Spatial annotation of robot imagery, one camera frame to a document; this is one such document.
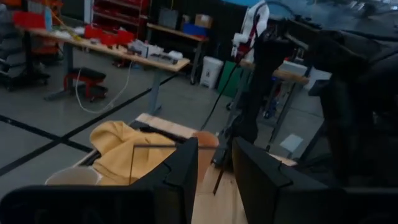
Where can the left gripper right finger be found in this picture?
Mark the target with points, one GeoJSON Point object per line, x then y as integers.
{"type": "Point", "coordinates": [280, 199]}

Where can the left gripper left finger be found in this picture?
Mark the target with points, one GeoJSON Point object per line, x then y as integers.
{"type": "Point", "coordinates": [168, 193]}

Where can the orange plastic cup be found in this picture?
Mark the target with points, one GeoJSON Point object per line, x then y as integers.
{"type": "Point", "coordinates": [208, 149]}

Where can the beige plastic cup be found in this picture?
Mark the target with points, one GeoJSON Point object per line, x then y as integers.
{"type": "Point", "coordinates": [73, 177]}

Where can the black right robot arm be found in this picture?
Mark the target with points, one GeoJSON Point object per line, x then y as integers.
{"type": "Point", "coordinates": [267, 77]}

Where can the yellow cloth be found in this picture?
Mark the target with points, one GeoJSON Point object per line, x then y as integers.
{"type": "Point", "coordinates": [118, 149]}

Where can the short wooden workbench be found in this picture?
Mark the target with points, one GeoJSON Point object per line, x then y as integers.
{"type": "Point", "coordinates": [289, 76]}

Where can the white waste bin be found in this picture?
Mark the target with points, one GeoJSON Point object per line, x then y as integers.
{"type": "Point", "coordinates": [211, 71]}

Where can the green bin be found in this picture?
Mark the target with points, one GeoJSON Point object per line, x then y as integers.
{"type": "Point", "coordinates": [228, 79]}

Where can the long wooden workbench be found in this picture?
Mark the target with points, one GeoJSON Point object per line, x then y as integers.
{"type": "Point", "coordinates": [149, 62]}

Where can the white box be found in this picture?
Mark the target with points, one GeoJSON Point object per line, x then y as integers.
{"type": "Point", "coordinates": [293, 67]}

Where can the red rolling stool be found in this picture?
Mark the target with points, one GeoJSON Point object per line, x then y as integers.
{"type": "Point", "coordinates": [85, 74]}

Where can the small red bin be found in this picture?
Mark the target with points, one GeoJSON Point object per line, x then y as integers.
{"type": "Point", "coordinates": [122, 37]}
{"type": "Point", "coordinates": [94, 32]}

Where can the blue storage bin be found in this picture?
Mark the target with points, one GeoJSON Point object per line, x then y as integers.
{"type": "Point", "coordinates": [194, 30]}

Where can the cardboard box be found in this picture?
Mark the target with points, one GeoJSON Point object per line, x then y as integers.
{"type": "Point", "coordinates": [203, 21]}

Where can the grey bin rack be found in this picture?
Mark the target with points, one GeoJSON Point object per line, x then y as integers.
{"type": "Point", "coordinates": [28, 79]}

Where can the red storage rack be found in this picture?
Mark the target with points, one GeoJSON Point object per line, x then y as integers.
{"type": "Point", "coordinates": [118, 12]}

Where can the pale blue bottle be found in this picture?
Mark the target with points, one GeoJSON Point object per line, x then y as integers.
{"type": "Point", "coordinates": [48, 18]}

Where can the large red bin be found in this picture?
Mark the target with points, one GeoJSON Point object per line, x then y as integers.
{"type": "Point", "coordinates": [29, 19]}

